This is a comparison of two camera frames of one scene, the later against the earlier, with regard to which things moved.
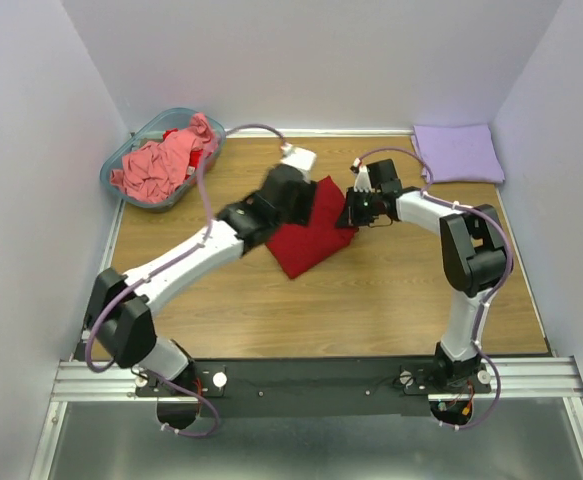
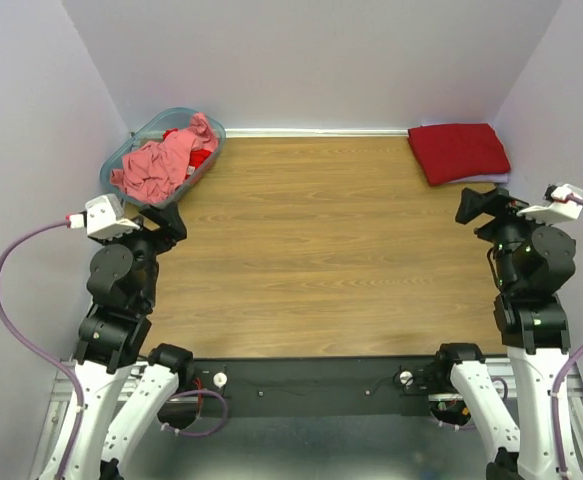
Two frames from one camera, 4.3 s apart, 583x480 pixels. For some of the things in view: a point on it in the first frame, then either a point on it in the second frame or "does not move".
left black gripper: (306, 201) to (172, 227)
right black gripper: (346, 219) to (473, 201)
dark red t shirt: (297, 248) to (448, 151)
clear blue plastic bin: (158, 166) does not move
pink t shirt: (153, 171) does not move
